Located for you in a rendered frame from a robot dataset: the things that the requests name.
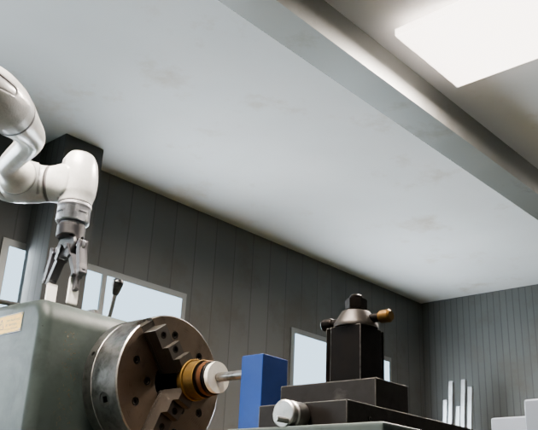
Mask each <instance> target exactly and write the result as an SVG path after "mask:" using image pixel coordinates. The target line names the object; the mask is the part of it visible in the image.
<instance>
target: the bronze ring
mask: <svg viewBox="0 0 538 430"><path fill-rule="evenodd" d="M213 362H216V361H208V360H198V359H191V360H189V361H187V362H186V363H185V364H184V365H183V367H182V369H181V371H180V372H178V375H177V387H178V388H181V390H182V393H183V394H184V395H185V397H187V398H188V399H189V400H191V401H200V400H202V399H204V398H210V397H212V396H214V395H218V394H219V393H211V392H210V391H209V390H208V389H207V387H206V385H205V382H204V372H205V369H206V367H207V366H208V365H209V364H210V363H213Z"/></svg>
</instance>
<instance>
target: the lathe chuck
mask: <svg viewBox="0 0 538 430"><path fill-rule="evenodd" d="M146 321H153V324H154V326H157V325H162V324H166V325H167V327H168V329H169V332H170V335H171V336H172V339H173V341H178V340H179V342H180V344H181V346H182V348H183V351H184V352H190V354H191V356H192V358H193V359H198V360H208V361H214V360H213V355H212V353H211V351H210V349H209V347H208V344H207V342H206V341H205V340H204V339H203V337H202V335H201V334H200V333H199V332H198V331H197V330H196V329H195V328H194V327H193V326H192V325H191V324H189V323H188V322H186V321H185V320H183V319H181V318H179V317H174V316H168V315H163V316H156V317H148V318H144V319H139V320H135V321H131V322H127V323H125V324H123V325H121V326H119V327H118V328H117V329H116V330H114V331H113V332H112V333H111V334H110V335H109V336H108V338H107V339H106V340H105V341H104V342H103V344H102V346H101V348H100V350H99V352H98V353H97V355H96V360H95V362H94V366H93V370H92V376H91V396H92V403H93V406H94V410H95V413H96V417H97V419H98V421H99V423H100V425H101V427H102V429H103V430H142V427H143V424H144V423H145V421H146V419H147V416H148V414H149V412H150V410H151V408H152V405H153V403H154V401H155V399H156V397H157V392H156V390H155V376H156V375H158V378H159V382H160V390H165V389H173V377H174V376H175V374H177V373H178V372H176V373H169V374H163V375H161V374H160V373H157V371H158V368H157V366H156V363H155V360H154V358H153V355H152V353H151V350H150V349H149V345H148V342H147V340H146V338H145V336H144V333H143V330H142V328H141V326H140V324H141V323H144V322H146ZM103 392H106V393H107V394H108V397H109V406H108V407H105V406H103V405H102V402H101V394H102V393H103ZM216 401H217V395H214V396H212V397H210V398H204V399H202V400H200V401H193V402H192V404H191V406H190V408H189V409H183V411H182V414H181V416H180V417H179V420H178V421H172V423H171V426H170V427H169V429H168V430H207V428H208V425H209V423H210V421H211V420H212V417H213V413H214V410H215V406H216Z"/></svg>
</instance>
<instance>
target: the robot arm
mask: <svg viewBox="0 0 538 430"><path fill-rule="evenodd" d="M0 134H1V135H4V136H6V137H9V138H11V139H13V140H14V142H13V143H12V144H11V145H10V146H9V147H8V148H7V149H6V151H5V152H4V153H3V154H2V155H1V157H0V200H3V201H7V202H10V203H21V204H39V203H48V202H50V203H57V211H56V222H57V223H58V225H57V228H56V237H57V238H58V240H59V243H58V245H57V247H56V248H53V247H52V248H51V249H50V256H49V260H48V263H47V265H46V269H45V272H44V277H43V280H42V283H44V284H46V285H47V286H46V292H45V297H44V299H46V300H49V301H53V302H56V293H57V287H58V286H57V285H56V283H57V280H58V278H59V276H60V274H61V271H62V269H63V266H64V264H66V263H67V262H68V260H69V264H70V268H71V272H72V274H71V276H70V277H69V282H68V288H67V298H66V304H69V305H74V306H76V305H77V301H78V295H79V285H80V279H82V277H83V276H86V275H87V246H88V241H85V230H86V227H88V226H89V224H90V218H91V208H92V204H93V201H94V200H95V198H96V192H97V185H98V165H97V162H96V160H95V158H94V156H93V155H92V154H90V153H87V152H85V151H81V150H73V151H71V152H69V153H68V154H67V155H66V156H65V158H64V159H63V161H62V163H61V164H59V165H55V166H43V165H40V164H39V163H38V162H34V161H31V159H32V158H34V157H35V156H36V155H37V154H38V153H39V152H40V151H41V150H42V148H43V147H44V143H45V132H44V128H43V125H42V123H41V121H40V119H39V117H38V113H37V110H36V108H35V105H34V103H33V102H32V99H31V98H30V96H29V94H28V92H27V91H26V89H25V88H24V87H23V86H22V85H21V83H20V82H19V81H18V80H17V79H16V78H15V77H14V76H13V75H12V74H11V73H9V72H8V71H7V70H6V69H4V68H2V67H0ZM60 257H61V259H60ZM81 269H83V270H81ZM46 279H47V280H46Z"/></svg>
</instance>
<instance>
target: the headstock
mask: <svg viewBox="0 0 538 430"><path fill-rule="evenodd" d="M120 323H126V321H123V320H120V319H116V318H113V317H107V316H104V315H101V314H97V313H94V312H91V311H85V310H81V309H79V308H75V307H72V306H69V305H63V304H59V303H56V302H53V301H49V300H46V299H39V300H34V301H28V302H24V303H19V304H14V305H7V306H3V307H0V430H93V428H92V426H91V424H90V422H89V420H88V417H87V415H86V412H85V407H84V402H83V395H82V380H83V373H84V369H85V363H86V360H87V358H88V356H89V354H90V352H91V349H92V347H93V346H94V345H95V343H96V342H97V340H98V339H99V338H100V337H101V336H102V335H103V334H104V333H105V332H106V331H107V330H109V329H110V328H112V327H113V326H115V325H118V324H120ZM65 332H66V333H65ZM70 332H71V333H70ZM73 333H74V334H73ZM65 340H66V341H65ZM63 344H64V345H63ZM70 344H72V345H70ZM65 349H66V350H65ZM64 350H65V351H64ZM73 353H74V354H73ZM68 358H69V359H68ZM71 359H72V360H71ZM65 364H66V365H65ZM66 367H67V368H66ZM69 367H70V368H69ZM65 371H66V372H65ZM68 371H69V372H68ZM70 374H71V375H70ZM74 378H75V379H74ZM73 380H74V381H73ZM63 385H64V386H63ZM59 388H60V389H59ZM65 388H66V389H65ZM68 389H69V390H70V391H68ZM63 390H65V391H63ZM68 395H69V396H70V397H69V396H68ZM58 399H59V400H58ZM71 399H72V400H71ZM57 405H58V406H57ZM70 406H71V407H70ZM59 407H60V408H59ZM58 416H60V417H58ZM56 417H57V418H56ZM60 418H61V420H60ZM69 422H70V424H69ZM67 423H68V424H67ZM56 424H57V425H56ZM59 427H60V428H59Z"/></svg>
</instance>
